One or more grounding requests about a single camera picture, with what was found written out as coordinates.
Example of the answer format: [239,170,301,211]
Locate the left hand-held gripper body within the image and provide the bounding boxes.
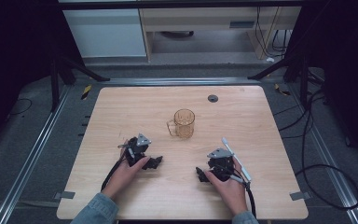
[117,133,153,168]

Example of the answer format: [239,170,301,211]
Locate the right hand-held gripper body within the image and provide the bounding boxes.
[206,147,245,183]

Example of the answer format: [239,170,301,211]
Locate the person's left hand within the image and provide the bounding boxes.
[104,147,152,199]

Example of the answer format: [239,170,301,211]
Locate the person's right hand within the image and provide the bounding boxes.
[203,169,250,217]

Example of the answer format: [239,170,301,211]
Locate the amber glass mug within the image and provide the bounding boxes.
[166,108,196,139]

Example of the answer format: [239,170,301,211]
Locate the yellow black tape strip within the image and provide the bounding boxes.
[80,84,93,101]
[273,82,292,97]

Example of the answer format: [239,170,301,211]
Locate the black metal stand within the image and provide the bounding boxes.
[48,55,111,113]
[247,55,324,109]

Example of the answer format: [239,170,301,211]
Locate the white cabinet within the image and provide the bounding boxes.
[62,7,147,59]

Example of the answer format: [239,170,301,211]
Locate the left hand-held gripper cable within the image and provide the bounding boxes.
[100,156,128,191]

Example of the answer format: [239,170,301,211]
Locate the hand-held gripper cable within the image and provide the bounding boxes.
[100,156,128,191]
[244,182,257,218]

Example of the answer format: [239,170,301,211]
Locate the right hand-held gripper cable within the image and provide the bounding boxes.
[244,182,257,218]

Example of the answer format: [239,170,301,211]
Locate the short metal floor rail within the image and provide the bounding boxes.
[102,77,261,87]

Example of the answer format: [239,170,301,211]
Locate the grey table bracket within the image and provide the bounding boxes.
[53,190,76,201]
[289,190,311,202]

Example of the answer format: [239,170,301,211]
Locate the looped black floor cable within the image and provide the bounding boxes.
[273,88,358,210]

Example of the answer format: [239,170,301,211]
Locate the long metal floor rail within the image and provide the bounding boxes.
[286,83,358,224]
[0,84,73,224]

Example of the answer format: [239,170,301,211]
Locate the thin black floor cable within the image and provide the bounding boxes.
[7,97,34,121]

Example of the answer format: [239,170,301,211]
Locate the hanging black desk cables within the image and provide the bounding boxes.
[254,6,290,59]

